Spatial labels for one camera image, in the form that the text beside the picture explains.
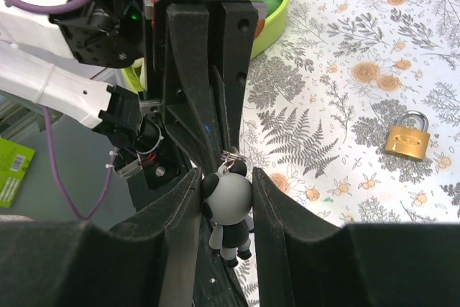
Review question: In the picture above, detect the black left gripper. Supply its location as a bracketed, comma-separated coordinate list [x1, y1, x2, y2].
[142, 0, 265, 190]

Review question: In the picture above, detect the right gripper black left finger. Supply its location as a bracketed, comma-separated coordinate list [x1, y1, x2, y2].
[1, 168, 201, 306]

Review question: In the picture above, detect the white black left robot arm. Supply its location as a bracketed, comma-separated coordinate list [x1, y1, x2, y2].
[1, 0, 268, 184]

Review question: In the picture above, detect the small brass padlock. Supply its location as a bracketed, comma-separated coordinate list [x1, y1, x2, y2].
[383, 110, 431, 161]

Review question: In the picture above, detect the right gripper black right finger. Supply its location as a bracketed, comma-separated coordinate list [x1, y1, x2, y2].
[252, 168, 459, 306]

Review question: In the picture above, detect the green printed paper card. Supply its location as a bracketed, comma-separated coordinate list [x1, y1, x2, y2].
[0, 138, 35, 209]

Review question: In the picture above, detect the floral patterned table mat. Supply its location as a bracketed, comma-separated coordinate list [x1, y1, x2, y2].
[233, 0, 460, 307]

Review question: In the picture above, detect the panda figure keychain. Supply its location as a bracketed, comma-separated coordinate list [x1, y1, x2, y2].
[201, 160, 254, 268]

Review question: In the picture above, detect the silver key with ring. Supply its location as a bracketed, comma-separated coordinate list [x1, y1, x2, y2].
[221, 147, 247, 176]

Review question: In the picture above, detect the green plastic vegetable tray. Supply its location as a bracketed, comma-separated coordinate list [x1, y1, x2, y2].
[120, 0, 291, 92]

